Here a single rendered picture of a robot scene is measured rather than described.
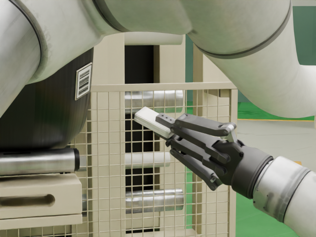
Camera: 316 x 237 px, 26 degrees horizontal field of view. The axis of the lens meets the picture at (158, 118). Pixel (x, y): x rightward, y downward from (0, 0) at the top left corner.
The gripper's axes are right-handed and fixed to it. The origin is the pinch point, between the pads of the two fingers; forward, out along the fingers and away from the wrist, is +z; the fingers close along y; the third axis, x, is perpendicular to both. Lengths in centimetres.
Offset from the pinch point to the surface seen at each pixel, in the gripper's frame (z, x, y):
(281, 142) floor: 112, 447, 335
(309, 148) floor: 82, 435, 318
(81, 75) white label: 15.4, -1.0, -2.4
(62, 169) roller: 16.6, -3.3, 18.5
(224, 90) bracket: 18, 66, 36
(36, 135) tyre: 20.5, -6.3, 10.7
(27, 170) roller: 20.9, -8.0, 18.2
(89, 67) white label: 15.4, 1.1, -3.1
